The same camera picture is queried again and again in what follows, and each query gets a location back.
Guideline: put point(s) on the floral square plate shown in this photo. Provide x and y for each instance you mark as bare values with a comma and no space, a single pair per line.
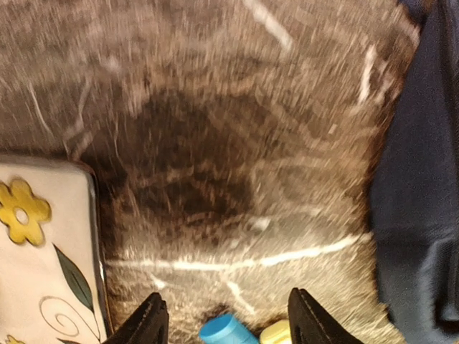
53,286

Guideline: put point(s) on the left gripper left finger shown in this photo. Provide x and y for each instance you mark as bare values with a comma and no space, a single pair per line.
149,324

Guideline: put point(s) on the blue black marker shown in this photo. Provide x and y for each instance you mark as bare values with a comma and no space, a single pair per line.
226,329

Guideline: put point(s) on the yellow highlighter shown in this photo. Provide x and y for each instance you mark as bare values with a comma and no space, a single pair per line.
277,333

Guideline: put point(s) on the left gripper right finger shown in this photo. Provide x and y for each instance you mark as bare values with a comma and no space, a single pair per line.
310,323

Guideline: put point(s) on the navy blue student backpack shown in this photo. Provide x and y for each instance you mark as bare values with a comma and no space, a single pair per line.
414,193

